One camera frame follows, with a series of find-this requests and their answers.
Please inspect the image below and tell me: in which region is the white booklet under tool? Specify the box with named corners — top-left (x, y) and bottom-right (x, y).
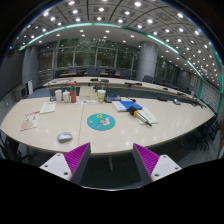
top-left (140, 107), bottom-right (158, 124)

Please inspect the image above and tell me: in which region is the red orange bottle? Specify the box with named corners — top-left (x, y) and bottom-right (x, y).
top-left (70, 82), bottom-right (76, 103)

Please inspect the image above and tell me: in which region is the blue notebook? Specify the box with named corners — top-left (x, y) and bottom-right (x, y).
top-left (120, 101), bottom-right (142, 111)

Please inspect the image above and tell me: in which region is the white paper cup left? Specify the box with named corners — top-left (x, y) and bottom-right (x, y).
top-left (55, 89), bottom-right (62, 102)

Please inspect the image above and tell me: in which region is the round teal mouse pad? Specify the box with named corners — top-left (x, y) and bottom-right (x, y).
top-left (87, 113), bottom-right (115, 131)

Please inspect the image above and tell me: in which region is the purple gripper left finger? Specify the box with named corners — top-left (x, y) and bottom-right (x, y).
top-left (40, 143), bottom-right (91, 184)

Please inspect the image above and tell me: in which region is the grey round pillar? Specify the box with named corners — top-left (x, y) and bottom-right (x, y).
top-left (136, 41), bottom-right (158, 81)

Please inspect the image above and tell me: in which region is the pale green paper sheet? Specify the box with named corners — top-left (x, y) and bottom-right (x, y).
top-left (40, 102), bottom-right (56, 114)

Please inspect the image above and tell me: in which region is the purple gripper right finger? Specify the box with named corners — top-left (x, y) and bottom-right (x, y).
top-left (132, 143), bottom-right (181, 185)

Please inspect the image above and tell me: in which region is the black office chair right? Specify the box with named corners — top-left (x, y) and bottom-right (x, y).
top-left (197, 115), bottom-right (222, 150)

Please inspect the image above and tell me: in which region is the red white printed pamphlet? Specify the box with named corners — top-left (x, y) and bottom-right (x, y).
top-left (21, 111), bottom-right (40, 131)

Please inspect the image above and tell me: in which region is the black yellow handled tool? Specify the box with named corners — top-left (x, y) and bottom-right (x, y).
top-left (128, 106), bottom-right (151, 126)

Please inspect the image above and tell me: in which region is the white cup green label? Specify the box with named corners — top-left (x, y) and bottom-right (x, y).
top-left (97, 90), bottom-right (106, 103)

